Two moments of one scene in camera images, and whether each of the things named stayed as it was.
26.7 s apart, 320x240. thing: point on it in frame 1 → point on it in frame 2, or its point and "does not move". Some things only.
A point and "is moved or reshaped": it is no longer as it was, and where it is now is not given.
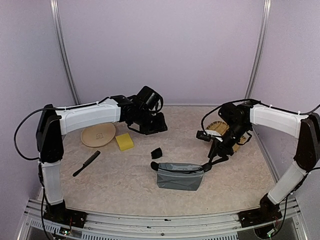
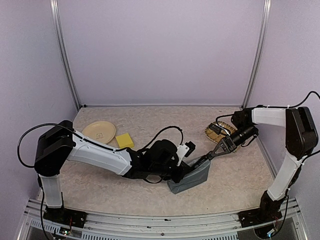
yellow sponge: (124, 141) does not move
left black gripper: (161, 126) → (185, 170)
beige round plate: (98, 135) does not move
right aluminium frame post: (259, 49) does not move
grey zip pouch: (179, 176) is moved or reshaped
